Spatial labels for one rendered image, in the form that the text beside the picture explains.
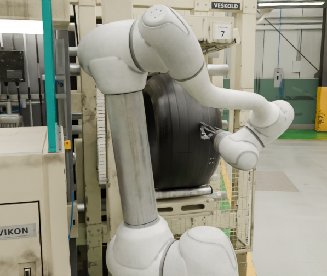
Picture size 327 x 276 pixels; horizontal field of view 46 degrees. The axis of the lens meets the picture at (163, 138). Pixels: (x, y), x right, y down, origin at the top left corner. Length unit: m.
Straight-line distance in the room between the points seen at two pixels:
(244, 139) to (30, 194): 0.70
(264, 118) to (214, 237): 0.47
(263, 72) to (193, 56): 10.31
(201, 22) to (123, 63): 1.26
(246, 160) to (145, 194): 0.39
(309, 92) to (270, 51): 1.58
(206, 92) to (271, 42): 10.28
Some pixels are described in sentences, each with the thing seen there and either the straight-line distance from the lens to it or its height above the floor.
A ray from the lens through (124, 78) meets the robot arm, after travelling 0.97.
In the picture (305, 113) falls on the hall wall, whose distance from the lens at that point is 11.45.
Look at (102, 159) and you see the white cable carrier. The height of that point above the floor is 1.07.
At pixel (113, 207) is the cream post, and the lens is 1.88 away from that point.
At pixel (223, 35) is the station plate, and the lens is 2.22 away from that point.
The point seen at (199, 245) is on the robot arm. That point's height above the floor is 1.03.
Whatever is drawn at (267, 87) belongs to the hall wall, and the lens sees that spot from 11.18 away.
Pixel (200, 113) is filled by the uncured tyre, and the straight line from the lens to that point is 1.70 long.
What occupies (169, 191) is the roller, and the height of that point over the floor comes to 0.91.
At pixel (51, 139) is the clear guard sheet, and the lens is 0.98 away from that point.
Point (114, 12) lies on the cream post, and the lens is 1.80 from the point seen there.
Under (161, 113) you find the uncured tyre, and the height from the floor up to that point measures 1.29.
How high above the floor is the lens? 1.45
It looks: 9 degrees down
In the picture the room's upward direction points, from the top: straight up
